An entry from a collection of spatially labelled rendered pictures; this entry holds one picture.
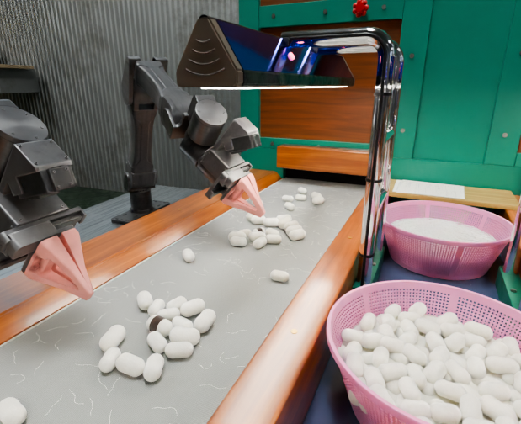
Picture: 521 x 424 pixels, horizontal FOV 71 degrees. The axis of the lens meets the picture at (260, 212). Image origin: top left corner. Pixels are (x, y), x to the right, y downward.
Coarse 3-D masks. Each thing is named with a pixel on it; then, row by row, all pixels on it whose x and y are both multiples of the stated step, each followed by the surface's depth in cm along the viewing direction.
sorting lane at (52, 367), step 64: (320, 192) 110; (256, 256) 69; (320, 256) 69; (64, 320) 50; (128, 320) 50; (192, 320) 50; (256, 320) 50; (0, 384) 39; (64, 384) 39; (128, 384) 39; (192, 384) 39
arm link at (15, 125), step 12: (0, 108) 40; (12, 108) 41; (0, 120) 39; (12, 120) 40; (24, 120) 41; (36, 120) 42; (0, 132) 38; (12, 132) 38; (24, 132) 40; (36, 132) 41; (0, 144) 39; (12, 144) 39; (0, 156) 39; (0, 168) 40
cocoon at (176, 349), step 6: (174, 342) 43; (180, 342) 43; (186, 342) 43; (168, 348) 42; (174, 348) 42; (180, 348) 42; (186, 348) 42; (192, 348) 43; (168, 354) 42; (174, 354) 42; (180, 354) 42; (186, 354) 42
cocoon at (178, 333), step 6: (174, 330) 45; (180, 330) 45; (186, 330) 45; (192, 330) 45; (174, 336) 44; (180, 336) 44; (186, 336) 44; (192, 336) 44; (198, 336) 45; (192, 342) 44
